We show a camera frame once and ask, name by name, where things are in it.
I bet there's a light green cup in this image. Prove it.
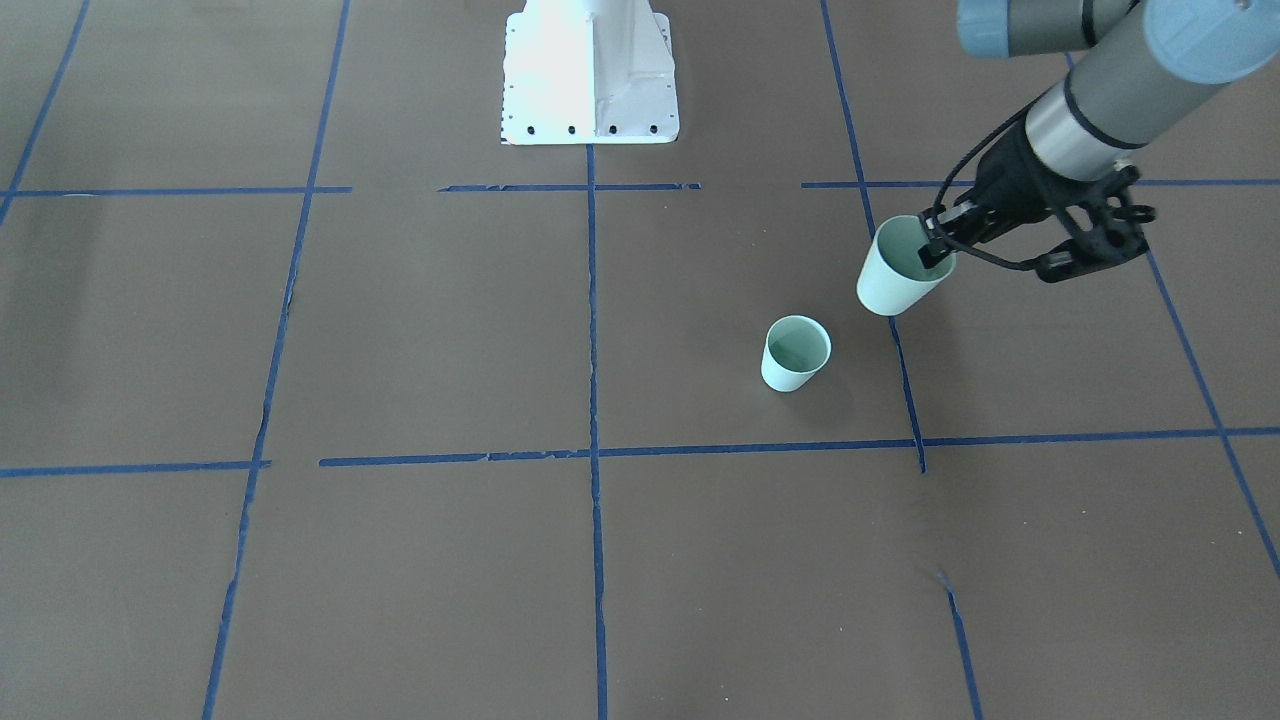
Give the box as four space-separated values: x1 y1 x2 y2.
760 315 833 393
856 215 957 316

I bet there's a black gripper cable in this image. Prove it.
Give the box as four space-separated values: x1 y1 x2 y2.
931 105 1076 273

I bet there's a brown paper table cover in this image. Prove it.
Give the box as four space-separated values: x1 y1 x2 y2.
3 1 1277 719

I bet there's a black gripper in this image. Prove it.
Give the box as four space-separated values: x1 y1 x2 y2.
916 126 1156 283

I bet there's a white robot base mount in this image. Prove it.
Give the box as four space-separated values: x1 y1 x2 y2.
500 1 681 146

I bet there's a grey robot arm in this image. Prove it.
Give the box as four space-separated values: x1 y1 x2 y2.
918 1 1279 283

